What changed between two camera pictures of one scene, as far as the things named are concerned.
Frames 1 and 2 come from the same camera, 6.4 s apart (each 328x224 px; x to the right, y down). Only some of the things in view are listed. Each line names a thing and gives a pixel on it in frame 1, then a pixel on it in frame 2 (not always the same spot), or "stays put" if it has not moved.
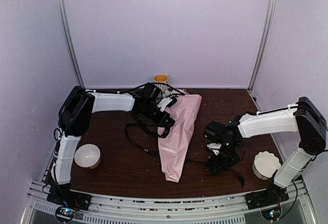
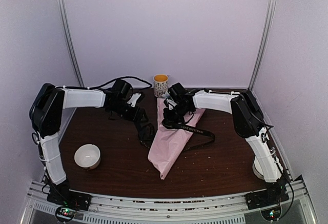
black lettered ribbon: (166, 134) -> (148, 144)
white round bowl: (88, 156) stays put
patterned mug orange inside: (161, 78) stays put
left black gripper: (160, 122) -> (137, 118)
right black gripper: (216, 165) -> (170, 120)
